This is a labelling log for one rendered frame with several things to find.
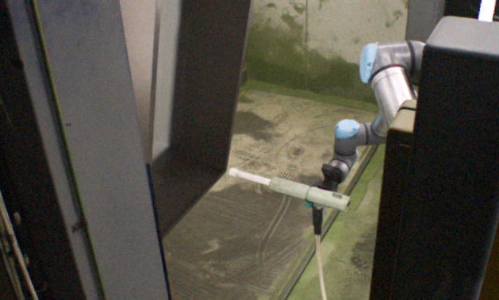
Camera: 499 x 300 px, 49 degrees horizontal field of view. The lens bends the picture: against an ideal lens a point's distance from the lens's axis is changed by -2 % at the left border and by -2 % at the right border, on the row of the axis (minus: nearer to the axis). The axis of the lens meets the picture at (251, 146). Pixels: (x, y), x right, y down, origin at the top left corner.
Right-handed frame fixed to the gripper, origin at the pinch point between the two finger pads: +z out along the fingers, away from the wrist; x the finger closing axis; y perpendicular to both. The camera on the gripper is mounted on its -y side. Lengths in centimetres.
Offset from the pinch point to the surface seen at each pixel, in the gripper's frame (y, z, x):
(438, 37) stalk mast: -124, 114, -50
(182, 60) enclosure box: -39, -15, 62
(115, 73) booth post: -103, 93, -6
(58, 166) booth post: -96, 107, -6
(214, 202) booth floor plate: 52, -33, 67
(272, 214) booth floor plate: 51, -36, 36
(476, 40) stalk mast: -124, 113, -52
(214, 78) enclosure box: -35, -15, 48
